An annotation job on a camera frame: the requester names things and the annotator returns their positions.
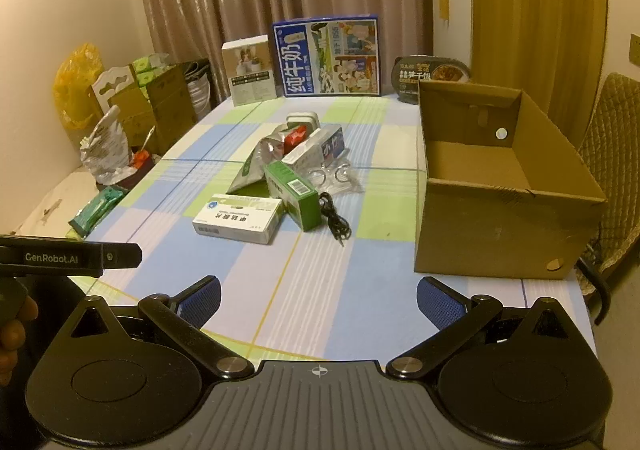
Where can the striped shopping bag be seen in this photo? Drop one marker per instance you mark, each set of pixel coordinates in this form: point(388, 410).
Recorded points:
point(200, 90)

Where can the blue milk carton case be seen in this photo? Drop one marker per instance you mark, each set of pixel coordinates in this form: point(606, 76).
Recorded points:
point(295, 65)

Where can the green tissue pack bundle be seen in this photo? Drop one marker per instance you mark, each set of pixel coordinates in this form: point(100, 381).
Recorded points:
point(145, 66)

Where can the checked tablecloth desktop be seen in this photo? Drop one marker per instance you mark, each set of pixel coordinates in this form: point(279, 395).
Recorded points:
point(350, 280)

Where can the black instant rice bowl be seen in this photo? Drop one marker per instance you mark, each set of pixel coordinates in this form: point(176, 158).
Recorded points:
point(430, 70)

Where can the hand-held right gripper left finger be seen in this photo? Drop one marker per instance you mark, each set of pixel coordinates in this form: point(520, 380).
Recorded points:
point(200, 302)

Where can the blue and white box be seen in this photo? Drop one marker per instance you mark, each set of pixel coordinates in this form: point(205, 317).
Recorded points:
point(332, 145)

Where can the white product box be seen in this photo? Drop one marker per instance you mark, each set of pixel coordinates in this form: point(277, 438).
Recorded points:
point(250, 85)

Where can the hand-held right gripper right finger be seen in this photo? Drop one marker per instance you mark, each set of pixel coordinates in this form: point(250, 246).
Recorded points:
point(435, 302)

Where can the red snack packet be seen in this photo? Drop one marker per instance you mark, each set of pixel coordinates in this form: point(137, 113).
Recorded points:
point(295, 136)

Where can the silver pouch with green trim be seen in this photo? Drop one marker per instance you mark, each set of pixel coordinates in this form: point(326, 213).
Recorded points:
point(260, 155)

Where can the white wall switch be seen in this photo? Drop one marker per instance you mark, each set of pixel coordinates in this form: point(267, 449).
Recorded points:
point(635, 53)

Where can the white medicine box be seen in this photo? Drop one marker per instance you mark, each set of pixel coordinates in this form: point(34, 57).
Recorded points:
point(235, 220)

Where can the chair with quilted cover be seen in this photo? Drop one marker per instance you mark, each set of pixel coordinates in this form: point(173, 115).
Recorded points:
point(615, 130)

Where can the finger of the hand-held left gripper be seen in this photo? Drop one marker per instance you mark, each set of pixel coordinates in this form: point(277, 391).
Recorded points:
point(120, 255)

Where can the large brown carton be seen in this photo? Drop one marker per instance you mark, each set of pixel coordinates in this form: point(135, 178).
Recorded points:
point(172, 100)

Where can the green box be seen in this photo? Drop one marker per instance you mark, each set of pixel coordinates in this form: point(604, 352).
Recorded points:
point(295, 200)

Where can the yellow plastic bag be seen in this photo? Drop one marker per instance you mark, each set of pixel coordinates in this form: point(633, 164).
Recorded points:
point(75, 85)

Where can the person's left hand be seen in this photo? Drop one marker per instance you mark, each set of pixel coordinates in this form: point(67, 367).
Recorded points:
point(12, 345)

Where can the white box with teal end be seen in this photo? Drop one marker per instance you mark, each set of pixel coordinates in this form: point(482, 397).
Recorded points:
point(305, 153)

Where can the white power adapter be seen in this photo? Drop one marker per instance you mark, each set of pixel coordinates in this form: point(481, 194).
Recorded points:
point(302, 119)

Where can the brown cardboard box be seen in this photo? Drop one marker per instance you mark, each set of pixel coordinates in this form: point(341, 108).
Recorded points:
point(490, 230)

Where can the white crumpled plastic bag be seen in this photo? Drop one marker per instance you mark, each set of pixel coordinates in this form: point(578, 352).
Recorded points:
point(107, 150)

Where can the teal packet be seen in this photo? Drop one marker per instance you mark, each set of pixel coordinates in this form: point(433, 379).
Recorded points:
point(97, 210)

